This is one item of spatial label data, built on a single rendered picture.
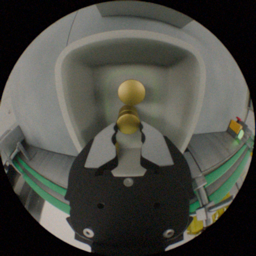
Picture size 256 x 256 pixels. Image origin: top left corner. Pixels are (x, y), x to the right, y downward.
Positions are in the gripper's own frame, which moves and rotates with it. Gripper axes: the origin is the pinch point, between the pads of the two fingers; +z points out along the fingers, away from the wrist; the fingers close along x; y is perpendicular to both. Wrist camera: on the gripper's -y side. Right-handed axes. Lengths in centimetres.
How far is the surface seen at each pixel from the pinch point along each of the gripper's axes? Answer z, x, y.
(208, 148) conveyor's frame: -1.8, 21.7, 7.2
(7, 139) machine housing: -9, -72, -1
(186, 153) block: -1.7, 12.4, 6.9
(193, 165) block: -5.1, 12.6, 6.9
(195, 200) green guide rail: -12.4, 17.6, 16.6
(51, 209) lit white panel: -22, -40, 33
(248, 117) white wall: 65, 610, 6
